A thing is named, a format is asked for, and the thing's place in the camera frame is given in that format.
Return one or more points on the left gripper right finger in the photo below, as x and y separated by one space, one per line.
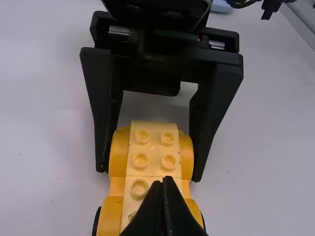
182 216

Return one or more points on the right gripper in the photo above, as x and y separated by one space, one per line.
160 68

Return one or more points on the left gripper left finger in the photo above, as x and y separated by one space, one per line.
145 216

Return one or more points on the yellow toy car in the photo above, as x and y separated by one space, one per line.
152 157

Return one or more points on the silver rails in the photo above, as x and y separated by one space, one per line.
302 14

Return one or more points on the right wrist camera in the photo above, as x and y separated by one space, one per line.
157 12

